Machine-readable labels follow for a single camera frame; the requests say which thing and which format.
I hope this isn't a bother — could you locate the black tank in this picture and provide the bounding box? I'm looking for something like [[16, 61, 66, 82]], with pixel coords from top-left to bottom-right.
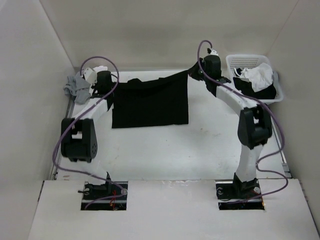
[[112, 70, 189, 129], [233, 75, 277, 100]]

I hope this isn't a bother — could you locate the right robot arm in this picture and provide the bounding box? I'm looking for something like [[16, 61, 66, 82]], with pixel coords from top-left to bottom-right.
[[189, 55, 272, 200]]

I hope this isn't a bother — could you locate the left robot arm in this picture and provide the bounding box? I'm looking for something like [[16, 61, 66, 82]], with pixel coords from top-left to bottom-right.
[[59, 67, 117, 200]]

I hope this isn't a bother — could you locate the white tank top on table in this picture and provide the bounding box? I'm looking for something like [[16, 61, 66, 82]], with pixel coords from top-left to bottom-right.
[[93, 65, 108, 73]]

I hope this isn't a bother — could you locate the grey tank top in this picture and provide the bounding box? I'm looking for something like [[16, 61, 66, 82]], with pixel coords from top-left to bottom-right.
[[62, 72, 91, 105]]

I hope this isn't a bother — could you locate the white tank top in basket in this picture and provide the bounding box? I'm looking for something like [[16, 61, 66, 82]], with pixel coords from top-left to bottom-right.
[[233, 63, 274, 93]]

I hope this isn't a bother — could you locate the black tank top in basket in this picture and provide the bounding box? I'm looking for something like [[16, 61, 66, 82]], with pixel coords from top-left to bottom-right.
[[233, 75, 277, 100]]

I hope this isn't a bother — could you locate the white plastic basket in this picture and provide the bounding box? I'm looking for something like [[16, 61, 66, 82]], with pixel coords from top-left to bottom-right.
[[226, 54, 284, 105]]

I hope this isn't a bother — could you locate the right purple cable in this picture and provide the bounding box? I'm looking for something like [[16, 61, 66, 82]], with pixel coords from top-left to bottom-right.
[[197, 39, 290, 201]]

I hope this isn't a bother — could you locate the purple cable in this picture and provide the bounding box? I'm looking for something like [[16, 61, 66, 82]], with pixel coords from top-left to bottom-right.
[[197, 39, 290, 201], [53, 56, 126, 210]]

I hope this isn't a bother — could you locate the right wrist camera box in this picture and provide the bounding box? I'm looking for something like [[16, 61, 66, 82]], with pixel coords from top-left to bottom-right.
[[207, 48, 219, 57]]

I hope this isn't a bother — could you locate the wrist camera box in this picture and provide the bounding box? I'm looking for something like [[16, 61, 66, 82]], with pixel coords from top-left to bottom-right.
[[207, 48, 219, 57], [83, 67, 98, 85]]

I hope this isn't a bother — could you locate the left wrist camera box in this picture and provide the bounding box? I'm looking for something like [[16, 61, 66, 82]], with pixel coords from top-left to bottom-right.
[[83, 67, 98, 85]]

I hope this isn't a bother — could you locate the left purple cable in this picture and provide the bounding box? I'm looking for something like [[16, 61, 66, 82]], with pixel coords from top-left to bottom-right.
[[53, 56, 126, 210]]

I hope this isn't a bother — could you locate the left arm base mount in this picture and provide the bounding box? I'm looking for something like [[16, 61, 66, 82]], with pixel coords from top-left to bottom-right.
[[78, 181, 129, 211]]

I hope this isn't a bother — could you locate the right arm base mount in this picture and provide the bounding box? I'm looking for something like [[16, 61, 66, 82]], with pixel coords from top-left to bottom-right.
[[215, 182, 265, 211]]

